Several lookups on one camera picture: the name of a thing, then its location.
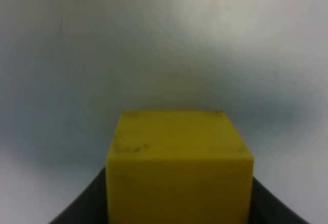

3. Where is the yellow cube block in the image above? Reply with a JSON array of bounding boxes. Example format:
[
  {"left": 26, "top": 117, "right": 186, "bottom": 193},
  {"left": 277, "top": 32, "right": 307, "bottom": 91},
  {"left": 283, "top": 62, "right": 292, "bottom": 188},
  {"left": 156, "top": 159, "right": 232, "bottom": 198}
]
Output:
[{"left": 106, "top": 110, "right": 254, "bottom": 223}]

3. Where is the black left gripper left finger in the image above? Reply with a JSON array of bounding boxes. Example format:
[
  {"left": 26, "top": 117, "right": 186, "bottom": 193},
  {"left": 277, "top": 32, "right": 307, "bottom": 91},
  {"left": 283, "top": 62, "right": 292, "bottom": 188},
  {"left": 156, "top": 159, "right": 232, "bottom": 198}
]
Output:
[{"left": 51, "top": 169, "right": 108, "bottom": 224}]

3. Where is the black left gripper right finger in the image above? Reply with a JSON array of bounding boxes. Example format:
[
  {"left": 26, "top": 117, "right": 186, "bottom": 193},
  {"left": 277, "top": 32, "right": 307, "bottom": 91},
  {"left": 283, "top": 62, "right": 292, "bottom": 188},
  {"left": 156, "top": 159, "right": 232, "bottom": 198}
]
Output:
[{"left": 248, "top": 178, "right": 309, "bottom": 224}]

